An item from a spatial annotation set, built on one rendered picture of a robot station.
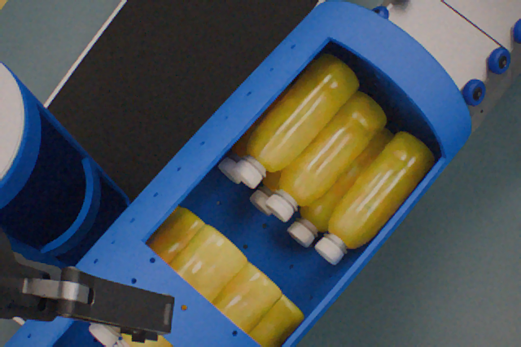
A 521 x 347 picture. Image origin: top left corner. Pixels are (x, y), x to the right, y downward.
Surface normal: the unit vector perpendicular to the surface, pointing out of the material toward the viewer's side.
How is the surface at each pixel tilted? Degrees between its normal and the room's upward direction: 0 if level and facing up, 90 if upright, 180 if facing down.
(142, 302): 59
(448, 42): 0
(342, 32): 26
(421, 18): 0
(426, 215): 0
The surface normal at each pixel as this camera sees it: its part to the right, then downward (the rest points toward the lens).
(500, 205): -0.04, -0.25
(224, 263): 0.33, 0.09
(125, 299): 0.83, -0.07
